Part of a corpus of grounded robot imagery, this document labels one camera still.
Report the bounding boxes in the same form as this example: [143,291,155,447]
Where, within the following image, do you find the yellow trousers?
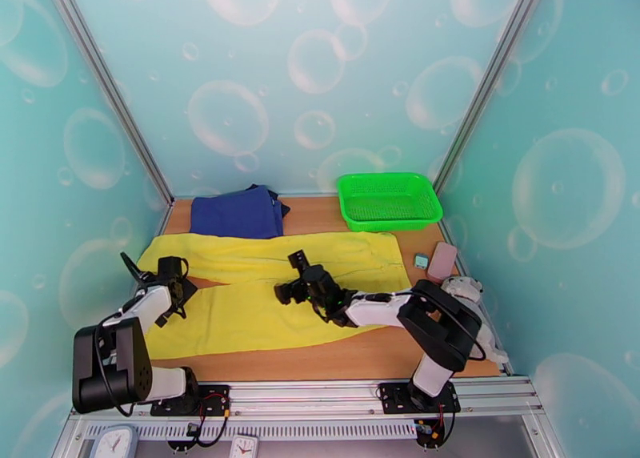
[135,231,414,360]

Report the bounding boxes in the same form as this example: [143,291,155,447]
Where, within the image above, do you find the green plastic mesh basket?
[337,172,444,234]

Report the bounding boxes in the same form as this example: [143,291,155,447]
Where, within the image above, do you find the royal blue folded trousers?
[190,185,285,240]

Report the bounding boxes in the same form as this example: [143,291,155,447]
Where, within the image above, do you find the navy folded trousers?
[270,187,292,219]

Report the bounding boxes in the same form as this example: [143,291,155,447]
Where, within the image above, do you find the pink rounded case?
[426,241,458,283]

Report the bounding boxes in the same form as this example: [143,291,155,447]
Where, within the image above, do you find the white grey plush toy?
[439,275,510,367]

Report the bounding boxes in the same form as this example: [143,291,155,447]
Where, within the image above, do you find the white alarm clock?
[230,433,260,458]

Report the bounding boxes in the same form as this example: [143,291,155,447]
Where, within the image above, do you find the blue alarm clock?
[94,424,140,458]

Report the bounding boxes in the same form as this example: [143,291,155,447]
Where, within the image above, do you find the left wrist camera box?
[158,256,190,280]

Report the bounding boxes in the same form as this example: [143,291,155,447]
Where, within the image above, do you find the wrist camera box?
[158,256,190,280]
[287,249,312,274]

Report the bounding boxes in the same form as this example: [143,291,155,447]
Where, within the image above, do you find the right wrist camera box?
[287,249,312,274]

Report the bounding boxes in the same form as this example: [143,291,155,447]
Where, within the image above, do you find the aluminium mounting rail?
[70,376,544,425]

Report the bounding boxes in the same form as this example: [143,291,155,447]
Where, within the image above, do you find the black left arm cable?
[94,301,189,419]

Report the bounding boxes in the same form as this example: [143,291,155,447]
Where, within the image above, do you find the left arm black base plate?
[150,383,232,418]

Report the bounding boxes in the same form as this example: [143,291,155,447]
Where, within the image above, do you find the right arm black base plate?
[378,380,462,416]

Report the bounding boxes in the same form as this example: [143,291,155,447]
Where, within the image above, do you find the white slotted cable duct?
[82,420,419,443]

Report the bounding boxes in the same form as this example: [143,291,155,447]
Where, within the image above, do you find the aluminium corner post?
[38,0,175,207]
[429,0,555,202]

